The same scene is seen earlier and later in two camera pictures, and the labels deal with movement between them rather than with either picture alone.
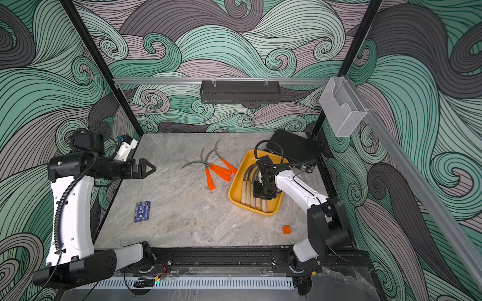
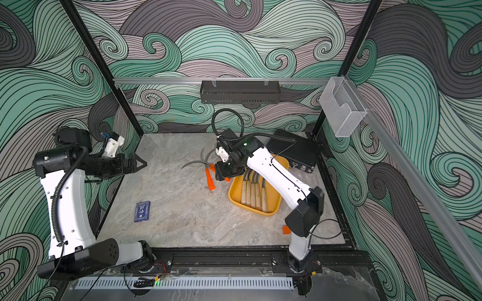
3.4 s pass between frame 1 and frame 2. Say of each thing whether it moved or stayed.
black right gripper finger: moved
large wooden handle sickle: stayed
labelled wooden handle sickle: stayed
